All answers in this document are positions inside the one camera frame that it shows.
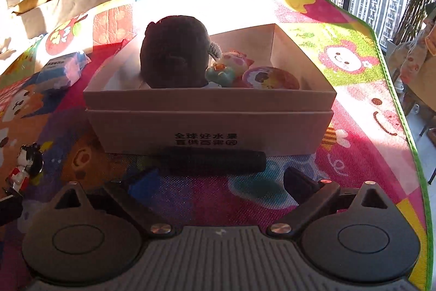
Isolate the black cylindrical stick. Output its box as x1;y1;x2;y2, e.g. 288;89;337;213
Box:
158;147;267;176

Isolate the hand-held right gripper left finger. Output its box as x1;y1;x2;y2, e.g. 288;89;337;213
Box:
49;168;175;237

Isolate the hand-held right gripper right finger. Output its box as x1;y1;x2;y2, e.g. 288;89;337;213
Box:
267;167;392;237

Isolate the long yellow plush toy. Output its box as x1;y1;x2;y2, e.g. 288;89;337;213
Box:
12;0;52;15

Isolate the teal flower toy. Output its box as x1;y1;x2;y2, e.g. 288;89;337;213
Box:
205;64;236;87

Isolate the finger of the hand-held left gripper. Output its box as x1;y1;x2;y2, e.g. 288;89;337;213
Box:
0;187;25;227

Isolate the black haired white figurine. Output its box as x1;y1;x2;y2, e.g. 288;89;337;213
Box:
7;143;45;196

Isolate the blue white tissue pack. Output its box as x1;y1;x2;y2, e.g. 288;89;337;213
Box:
37;50;91;94

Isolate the pink pig toy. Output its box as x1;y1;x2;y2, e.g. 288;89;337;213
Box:
218;50;254;75

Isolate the cardboard box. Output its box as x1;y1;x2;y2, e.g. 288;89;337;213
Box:
83;23;338;155

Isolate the black plush toy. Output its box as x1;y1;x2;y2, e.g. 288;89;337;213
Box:
140;14;213;89

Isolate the grey fuzzy ball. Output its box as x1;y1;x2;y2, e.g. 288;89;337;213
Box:
208;42;223;60

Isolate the colourful cartoon play mat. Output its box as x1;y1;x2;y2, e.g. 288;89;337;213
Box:
0;0;428;291

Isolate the printed cloth on rack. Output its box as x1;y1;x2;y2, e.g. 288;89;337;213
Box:
388;1;436;90

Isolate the round pink picture toy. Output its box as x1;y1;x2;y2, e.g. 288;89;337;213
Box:
242;66;301;90

